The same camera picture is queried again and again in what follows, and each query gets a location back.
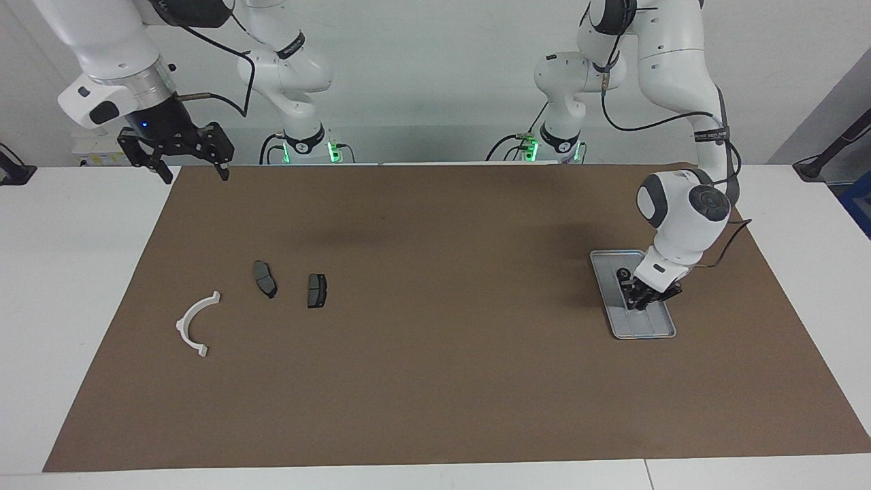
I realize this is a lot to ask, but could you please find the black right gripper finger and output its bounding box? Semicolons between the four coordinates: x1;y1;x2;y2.
116;127;173;185
196;122;236;182

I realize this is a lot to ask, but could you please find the silver metal tray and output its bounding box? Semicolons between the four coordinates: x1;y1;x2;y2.
589;250;677;340

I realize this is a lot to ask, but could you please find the white cardboard box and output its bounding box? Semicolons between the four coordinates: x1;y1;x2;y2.
71;133;129;166

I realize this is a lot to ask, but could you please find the grey curved brake pad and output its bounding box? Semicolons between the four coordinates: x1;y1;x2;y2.
252;261;278;299

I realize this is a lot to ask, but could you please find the black angled stand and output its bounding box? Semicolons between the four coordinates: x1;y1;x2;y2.
793;109;871;183

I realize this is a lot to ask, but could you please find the brown table mat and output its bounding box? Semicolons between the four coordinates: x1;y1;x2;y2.
42;163;871;472

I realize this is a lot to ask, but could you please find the blue box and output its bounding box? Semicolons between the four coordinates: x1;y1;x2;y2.
838;170;871;239

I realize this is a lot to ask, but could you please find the black clamp mount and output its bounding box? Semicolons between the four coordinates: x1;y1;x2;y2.
0;143;36;186

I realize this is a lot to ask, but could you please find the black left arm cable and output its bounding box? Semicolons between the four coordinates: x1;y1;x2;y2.
597;37;753;268

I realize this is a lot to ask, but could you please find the white curved plastic bracket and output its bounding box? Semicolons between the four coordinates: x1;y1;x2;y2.
176;291;222;358

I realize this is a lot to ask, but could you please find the black left base cable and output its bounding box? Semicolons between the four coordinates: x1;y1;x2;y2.
485;102;552;162

